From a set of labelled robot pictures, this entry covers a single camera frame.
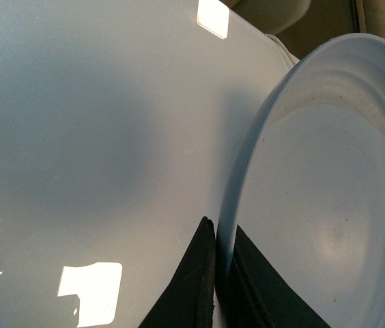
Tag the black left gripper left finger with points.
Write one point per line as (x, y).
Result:
(188, 300)

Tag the beige chair left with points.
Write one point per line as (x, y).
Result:
(369, 17)

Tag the beige chair centre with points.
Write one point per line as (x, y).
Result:
(274, 17)

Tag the beige chair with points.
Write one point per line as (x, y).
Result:
(369, 17)
(274, 17)

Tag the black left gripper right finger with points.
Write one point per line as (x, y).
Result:
(259, 296)

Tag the light blue round plate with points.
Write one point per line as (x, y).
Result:
(308, 183)

